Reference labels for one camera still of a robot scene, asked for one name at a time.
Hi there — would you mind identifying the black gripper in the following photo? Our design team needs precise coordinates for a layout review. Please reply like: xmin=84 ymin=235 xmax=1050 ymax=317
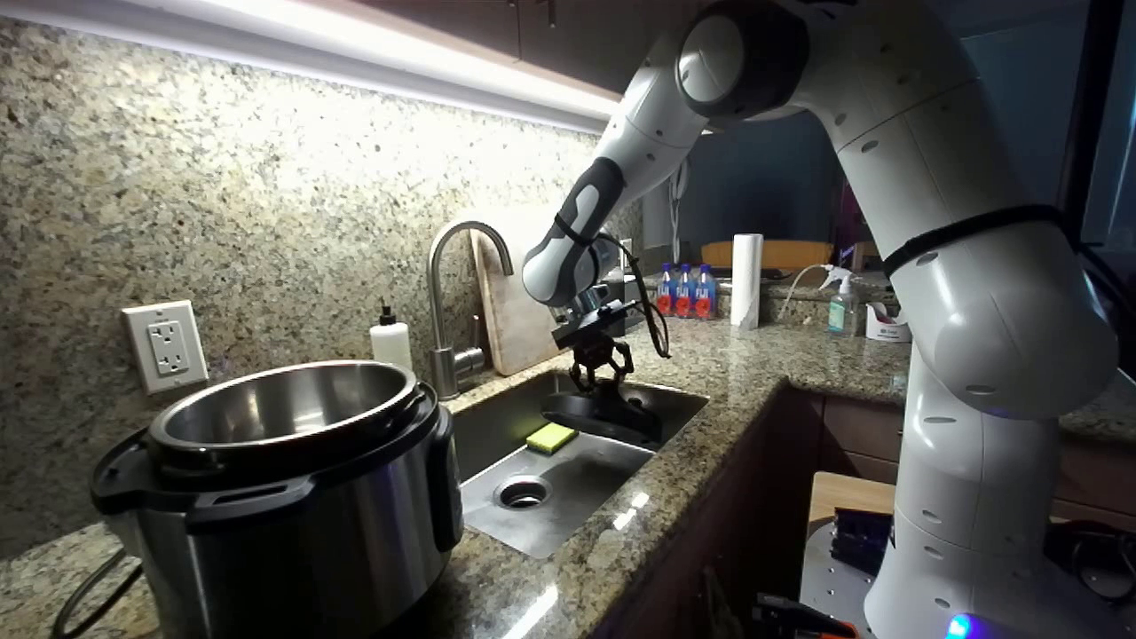
xmin=551 ymin=317 xmax=639 ymax=394

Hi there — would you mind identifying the stainless steel sink basin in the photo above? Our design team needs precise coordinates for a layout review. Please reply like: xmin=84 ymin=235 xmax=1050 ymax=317
xmin=452 ymin=366 xmax=706 ymax=560

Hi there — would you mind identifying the round sink drain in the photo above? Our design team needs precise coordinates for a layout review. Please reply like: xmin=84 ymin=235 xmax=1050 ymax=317
xmin=498 ymin=476 xmax=554 ymax=516

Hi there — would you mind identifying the stainless steel rice cooker base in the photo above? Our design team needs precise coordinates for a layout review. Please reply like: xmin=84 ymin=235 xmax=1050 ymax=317
xmin=88 ymin=356 xmax=470 ymax=639

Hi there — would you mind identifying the yellow green sponge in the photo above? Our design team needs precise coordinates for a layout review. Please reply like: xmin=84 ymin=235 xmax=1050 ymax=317
xmin=522 ymin=415 xmax=582 ymax=457

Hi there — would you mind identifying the wooden cutting board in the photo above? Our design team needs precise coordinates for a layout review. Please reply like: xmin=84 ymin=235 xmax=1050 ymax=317
xmin=470 ymin=227 xmax=561 ymax=380

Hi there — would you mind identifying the white paper towel roll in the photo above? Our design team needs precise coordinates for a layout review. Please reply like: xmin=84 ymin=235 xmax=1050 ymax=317
xmin=727 ymin=231 xmax=768 ymax=332

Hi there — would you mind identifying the curved steel faucet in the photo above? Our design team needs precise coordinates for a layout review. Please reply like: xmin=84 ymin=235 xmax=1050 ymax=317
xmin=424 ymin=218 xmax=518 ymax=402

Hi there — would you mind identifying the white soap bottle black cap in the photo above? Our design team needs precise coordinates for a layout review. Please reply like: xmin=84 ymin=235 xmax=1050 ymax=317
xmin=366 ymin=303 xmax=420 ymax=375

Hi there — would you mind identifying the tan wooden board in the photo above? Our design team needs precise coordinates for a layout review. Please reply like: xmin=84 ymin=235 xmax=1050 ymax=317
xmin=701 ymin=238 xmax=837 ymax=277

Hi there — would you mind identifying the clear spray bottle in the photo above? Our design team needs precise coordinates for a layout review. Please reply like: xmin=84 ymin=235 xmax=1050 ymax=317
xmin=821 ymin=264 xmax=866 ymax=339

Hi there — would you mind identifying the brown cardboard box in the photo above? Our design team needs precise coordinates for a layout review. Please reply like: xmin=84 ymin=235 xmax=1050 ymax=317
xmin=806 ymin=468 xmax=900 ymax=525

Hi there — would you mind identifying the under cabinet light strip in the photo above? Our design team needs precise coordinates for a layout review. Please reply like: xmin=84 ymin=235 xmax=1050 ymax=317
xmin=0 ymin=0 xmax=625 ymax=130

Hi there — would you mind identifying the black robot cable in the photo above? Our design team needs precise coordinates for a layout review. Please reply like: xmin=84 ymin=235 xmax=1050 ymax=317
xmin=586 ymin=227 xmax=676 ymax=363

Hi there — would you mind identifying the white wall outlet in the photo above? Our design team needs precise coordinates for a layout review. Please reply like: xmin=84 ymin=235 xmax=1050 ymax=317
xmin=119 ymin=298 xmax=212 ymax=394

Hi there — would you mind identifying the black cooker power cord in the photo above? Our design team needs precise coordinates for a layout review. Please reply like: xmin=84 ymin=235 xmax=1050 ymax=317
xmin=45 ymin=542 xmax=149 ymax=639

